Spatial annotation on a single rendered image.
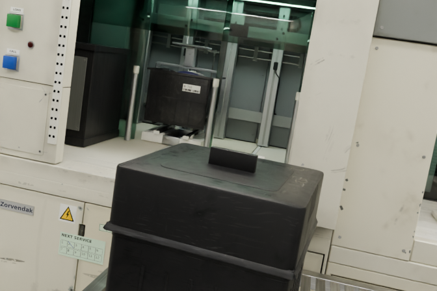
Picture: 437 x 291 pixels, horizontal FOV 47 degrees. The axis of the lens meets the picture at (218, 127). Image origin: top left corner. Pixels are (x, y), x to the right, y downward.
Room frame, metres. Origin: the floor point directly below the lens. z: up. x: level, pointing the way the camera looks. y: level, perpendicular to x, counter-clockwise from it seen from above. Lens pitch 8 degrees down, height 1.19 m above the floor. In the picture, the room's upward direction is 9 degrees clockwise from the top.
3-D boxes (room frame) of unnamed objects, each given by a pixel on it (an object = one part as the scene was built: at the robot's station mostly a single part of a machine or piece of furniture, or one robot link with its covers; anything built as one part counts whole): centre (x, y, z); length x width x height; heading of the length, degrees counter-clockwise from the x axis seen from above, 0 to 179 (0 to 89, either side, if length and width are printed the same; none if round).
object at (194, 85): (1.77, 0.13, 1.06); 0.24 x 0.20 x 0.32; 80
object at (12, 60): (1.21, 0.52, 1.10); 0.03 x 0.02 x 0.03; 80
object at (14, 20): (1.21, 0.52, 1.20); 0.03 x 0.02 x 0.03; 80
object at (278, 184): (0.82, -0.03, 0.98); 0.29 x 0.29 x 0.13; 74
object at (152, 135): (1.77, 0.13, 0.89); 0.22 x 0.21 x 0.04; 170
